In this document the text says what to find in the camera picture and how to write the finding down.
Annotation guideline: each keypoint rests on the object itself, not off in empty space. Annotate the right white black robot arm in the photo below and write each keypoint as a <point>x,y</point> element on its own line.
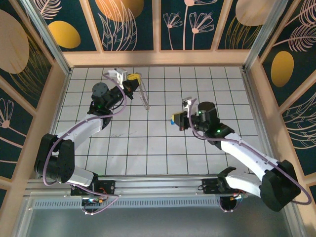
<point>247,153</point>

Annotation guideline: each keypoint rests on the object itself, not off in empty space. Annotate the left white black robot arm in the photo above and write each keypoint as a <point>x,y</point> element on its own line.
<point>81,128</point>

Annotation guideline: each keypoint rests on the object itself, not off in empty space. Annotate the right controller circuit board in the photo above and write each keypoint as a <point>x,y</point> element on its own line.
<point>238,196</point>

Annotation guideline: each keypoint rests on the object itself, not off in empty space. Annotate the controller circuit board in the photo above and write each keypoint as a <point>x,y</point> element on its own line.
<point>95,200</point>
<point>238,196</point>

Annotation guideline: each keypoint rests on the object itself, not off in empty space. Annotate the grey metal shelf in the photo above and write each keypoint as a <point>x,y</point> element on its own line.
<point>158,222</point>

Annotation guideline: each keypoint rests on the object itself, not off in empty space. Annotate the left controller circuit board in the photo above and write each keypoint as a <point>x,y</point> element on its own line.
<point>95,200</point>

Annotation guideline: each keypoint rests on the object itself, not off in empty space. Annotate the left aluminium table side rail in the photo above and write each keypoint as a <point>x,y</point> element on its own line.
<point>59,106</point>

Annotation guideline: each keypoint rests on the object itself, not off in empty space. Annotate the aluminium table side rail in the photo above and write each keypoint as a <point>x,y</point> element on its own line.
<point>59,106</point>
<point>255,111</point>

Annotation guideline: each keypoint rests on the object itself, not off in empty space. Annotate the right aluminium table side rail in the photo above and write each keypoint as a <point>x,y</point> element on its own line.
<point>255,111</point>

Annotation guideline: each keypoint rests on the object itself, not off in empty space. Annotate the aluminium front rail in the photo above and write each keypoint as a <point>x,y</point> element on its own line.
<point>158,187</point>

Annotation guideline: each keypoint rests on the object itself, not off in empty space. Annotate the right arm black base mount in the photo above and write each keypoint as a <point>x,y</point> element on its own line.
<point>209,186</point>

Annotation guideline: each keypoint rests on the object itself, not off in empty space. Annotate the left aluminium corner post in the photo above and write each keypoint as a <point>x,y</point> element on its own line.
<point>52,42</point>

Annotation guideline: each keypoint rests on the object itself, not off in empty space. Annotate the aluminium corner post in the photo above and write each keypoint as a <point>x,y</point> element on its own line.
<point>52,42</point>
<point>265,34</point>

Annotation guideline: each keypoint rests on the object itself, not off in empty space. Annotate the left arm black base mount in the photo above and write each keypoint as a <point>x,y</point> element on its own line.
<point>108,186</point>

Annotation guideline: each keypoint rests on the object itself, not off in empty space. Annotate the right aluminium corner post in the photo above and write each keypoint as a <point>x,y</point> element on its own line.
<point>265,34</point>

